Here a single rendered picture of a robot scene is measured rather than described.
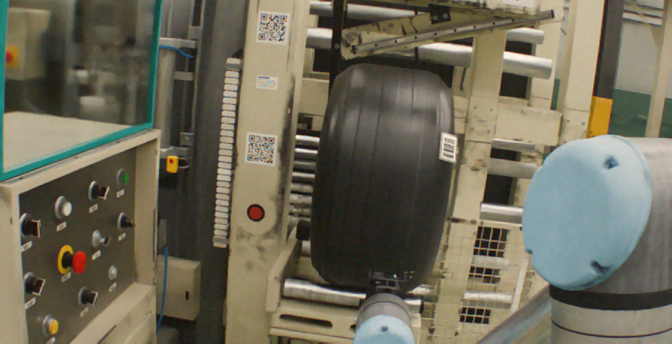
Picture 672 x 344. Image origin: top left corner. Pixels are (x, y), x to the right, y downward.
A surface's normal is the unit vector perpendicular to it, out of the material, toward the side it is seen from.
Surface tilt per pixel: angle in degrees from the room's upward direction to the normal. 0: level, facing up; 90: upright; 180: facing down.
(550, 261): 85
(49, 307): 90
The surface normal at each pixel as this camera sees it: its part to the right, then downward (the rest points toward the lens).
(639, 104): -0.11, 0.18
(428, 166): 0.22, -0.13
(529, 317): -0.96, -0.15
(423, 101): 0.03, -0.66
